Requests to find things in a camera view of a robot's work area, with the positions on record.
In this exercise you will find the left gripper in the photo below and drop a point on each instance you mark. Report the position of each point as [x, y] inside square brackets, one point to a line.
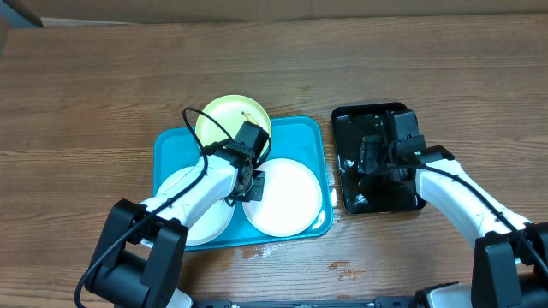
[256, 193]

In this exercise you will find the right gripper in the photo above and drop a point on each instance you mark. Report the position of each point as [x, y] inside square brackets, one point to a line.
[371, 157]

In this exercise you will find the white plate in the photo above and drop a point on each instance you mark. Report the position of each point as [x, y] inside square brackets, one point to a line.
[291, 199]
[211, 224]

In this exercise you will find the green yellow sponge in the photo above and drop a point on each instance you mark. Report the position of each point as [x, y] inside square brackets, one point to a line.
[373, 139]

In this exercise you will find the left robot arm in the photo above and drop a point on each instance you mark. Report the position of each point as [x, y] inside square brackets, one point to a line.
[138, 257]

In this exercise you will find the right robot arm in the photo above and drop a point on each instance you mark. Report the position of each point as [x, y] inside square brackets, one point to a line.
[510, 252]

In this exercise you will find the black rectangular tray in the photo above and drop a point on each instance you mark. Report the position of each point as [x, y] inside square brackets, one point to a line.
[350, 125]

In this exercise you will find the teal plastic tray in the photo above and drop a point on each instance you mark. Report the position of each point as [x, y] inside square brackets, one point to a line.
[295, 137]

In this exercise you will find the green rimmed plate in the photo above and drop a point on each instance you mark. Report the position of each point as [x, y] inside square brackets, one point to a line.
[219, 122]

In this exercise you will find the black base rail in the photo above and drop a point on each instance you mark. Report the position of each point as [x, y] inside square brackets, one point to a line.
[378, 302]

